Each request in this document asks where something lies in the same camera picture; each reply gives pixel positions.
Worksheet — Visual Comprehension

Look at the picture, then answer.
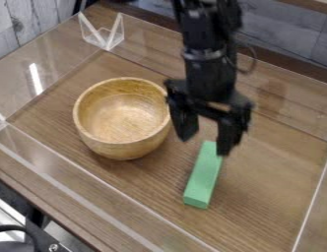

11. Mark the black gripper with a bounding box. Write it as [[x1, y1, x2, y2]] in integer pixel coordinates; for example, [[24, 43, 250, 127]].
[[165, 49, 254, 157]]

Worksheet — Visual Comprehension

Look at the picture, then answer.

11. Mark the round wooden bowl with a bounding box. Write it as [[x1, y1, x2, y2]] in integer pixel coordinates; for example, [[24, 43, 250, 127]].
[[73, 77, 171, 160]]

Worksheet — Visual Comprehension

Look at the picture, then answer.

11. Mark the green rectangular block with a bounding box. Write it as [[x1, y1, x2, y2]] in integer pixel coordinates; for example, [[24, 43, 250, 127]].
[[184, 141, 223, 210]]

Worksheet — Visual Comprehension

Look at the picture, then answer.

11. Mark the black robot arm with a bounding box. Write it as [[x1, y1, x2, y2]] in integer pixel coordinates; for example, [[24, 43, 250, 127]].
[[165, 0, 255, 156]]

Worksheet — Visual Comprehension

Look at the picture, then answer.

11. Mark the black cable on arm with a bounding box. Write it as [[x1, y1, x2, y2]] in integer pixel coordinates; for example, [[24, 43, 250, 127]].
[[228, 42, 260, 75]]

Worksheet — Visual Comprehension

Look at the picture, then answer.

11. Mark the clear acrylic corner bracket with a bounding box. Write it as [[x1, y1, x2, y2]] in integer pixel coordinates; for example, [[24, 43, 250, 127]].
[[79, 12, 124, 51]]

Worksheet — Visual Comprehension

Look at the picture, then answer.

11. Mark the black metal table bracket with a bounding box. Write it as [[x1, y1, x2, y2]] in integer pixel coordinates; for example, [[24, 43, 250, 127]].
[[25, 220, 73, 252]]

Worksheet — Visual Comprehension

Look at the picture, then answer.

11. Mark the black cable under table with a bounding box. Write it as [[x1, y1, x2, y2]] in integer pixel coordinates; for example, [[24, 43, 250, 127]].
[[0, 224, 41, 252]]

